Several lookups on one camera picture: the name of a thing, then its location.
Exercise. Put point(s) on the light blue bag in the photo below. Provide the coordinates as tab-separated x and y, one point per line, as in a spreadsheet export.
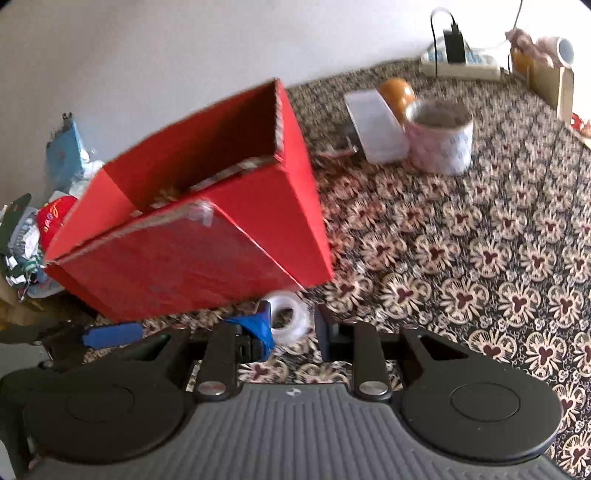
64	152

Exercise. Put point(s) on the small wooden box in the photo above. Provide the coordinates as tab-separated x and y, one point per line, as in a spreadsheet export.
549	85

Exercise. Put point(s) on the black charger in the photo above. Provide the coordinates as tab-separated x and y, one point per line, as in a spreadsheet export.
455	46

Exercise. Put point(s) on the floral patterned blanket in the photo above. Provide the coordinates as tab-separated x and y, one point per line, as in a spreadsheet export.
461	230

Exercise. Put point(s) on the dark green object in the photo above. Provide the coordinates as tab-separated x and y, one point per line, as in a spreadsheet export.
14	217

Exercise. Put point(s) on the green striped cloth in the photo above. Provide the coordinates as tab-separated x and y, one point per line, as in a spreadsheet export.
21	272

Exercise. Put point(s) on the orange ball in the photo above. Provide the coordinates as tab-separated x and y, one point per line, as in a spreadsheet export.
397	92

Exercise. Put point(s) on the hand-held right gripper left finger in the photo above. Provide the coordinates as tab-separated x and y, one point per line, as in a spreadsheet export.
261	331

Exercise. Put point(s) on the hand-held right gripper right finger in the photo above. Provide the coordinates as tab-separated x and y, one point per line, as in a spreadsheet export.
325	333

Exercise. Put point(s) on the pink patterned cup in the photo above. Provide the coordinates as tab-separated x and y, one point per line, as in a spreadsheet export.
438	147

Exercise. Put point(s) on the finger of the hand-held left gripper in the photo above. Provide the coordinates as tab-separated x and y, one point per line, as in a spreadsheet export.
111	334

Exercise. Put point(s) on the clear tape roll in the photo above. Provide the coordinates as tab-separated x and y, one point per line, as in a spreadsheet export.
303	323

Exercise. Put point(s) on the pink cloth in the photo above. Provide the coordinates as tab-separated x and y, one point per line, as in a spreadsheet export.
526	41

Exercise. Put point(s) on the white cup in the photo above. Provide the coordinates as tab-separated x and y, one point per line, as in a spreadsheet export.
565	50

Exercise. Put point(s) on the clear plastic container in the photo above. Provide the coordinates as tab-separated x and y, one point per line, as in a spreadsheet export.
374	124

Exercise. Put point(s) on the red patterned object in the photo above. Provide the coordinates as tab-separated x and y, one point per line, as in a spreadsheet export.
581	123

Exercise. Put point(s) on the red cardboard box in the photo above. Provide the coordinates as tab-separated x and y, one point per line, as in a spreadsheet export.
184	267

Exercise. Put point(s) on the white power strip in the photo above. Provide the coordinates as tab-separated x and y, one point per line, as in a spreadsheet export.
480	70

